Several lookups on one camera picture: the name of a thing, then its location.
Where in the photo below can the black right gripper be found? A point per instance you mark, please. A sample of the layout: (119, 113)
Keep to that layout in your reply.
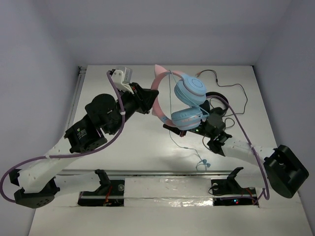
(175, 130)

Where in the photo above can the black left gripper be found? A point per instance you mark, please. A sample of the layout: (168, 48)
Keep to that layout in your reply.
(140, 99)

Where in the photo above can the aluminium front rail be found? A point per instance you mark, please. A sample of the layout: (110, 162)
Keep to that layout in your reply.
(135, 173)

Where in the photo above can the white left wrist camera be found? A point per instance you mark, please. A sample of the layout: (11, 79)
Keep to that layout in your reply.
(121, 78)

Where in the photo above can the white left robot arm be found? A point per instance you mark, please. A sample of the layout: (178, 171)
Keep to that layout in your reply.
(41, 183)

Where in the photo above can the black headset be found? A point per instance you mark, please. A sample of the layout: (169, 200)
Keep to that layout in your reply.
(215, 96)

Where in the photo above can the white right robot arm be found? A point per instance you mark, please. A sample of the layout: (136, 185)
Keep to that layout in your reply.
(280, 168)

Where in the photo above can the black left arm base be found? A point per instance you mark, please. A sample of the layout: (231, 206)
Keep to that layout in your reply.
(110, 193)

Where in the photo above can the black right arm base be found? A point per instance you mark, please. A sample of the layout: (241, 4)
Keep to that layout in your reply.
(227, 192)

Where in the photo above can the white foil-taped cover panel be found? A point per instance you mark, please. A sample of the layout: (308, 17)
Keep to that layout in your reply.
(167, 192)

